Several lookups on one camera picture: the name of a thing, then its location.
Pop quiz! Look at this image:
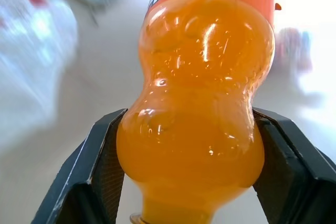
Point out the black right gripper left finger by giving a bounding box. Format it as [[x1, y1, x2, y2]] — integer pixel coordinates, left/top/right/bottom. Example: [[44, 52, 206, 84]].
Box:
[[30, 108, 129, 224]]

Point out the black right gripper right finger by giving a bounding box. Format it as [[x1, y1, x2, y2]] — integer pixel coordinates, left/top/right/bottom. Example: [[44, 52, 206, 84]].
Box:
[[251, 107, 336, 224]]

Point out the orange soda plastic bottle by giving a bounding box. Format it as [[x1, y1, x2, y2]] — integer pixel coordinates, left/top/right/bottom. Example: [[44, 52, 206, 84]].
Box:
[[116, 0, 282, 224]]

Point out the white plastic bag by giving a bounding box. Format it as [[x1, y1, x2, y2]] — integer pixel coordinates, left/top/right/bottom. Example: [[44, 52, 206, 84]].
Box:
[[0, 0, 79, 141]]

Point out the colourful snack packet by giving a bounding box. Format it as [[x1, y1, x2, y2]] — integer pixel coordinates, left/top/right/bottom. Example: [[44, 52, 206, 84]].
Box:
[[274, 27, 314, 74]]

